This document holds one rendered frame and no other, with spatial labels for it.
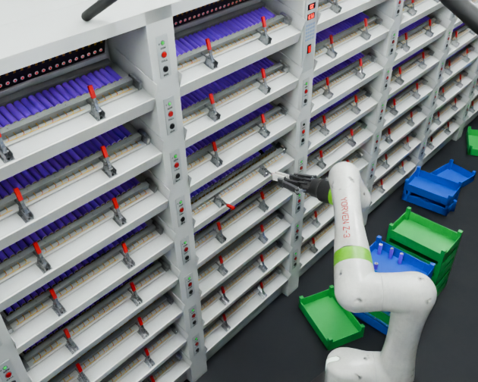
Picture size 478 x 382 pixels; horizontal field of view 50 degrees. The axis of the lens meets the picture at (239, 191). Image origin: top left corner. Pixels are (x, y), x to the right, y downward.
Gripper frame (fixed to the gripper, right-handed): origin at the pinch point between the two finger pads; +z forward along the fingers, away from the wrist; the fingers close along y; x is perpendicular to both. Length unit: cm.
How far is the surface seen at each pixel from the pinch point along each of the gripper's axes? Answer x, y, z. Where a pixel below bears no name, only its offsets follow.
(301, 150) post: 0.5, 22.5, 6.5
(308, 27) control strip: 54, 21, -4
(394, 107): -15, 113, 12
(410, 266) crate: -66, 49, -31
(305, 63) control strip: 40.5, 20.9, -1.5
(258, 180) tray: -1.2, -5.0, 8.0
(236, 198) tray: -1.8, -19.4, 7.0
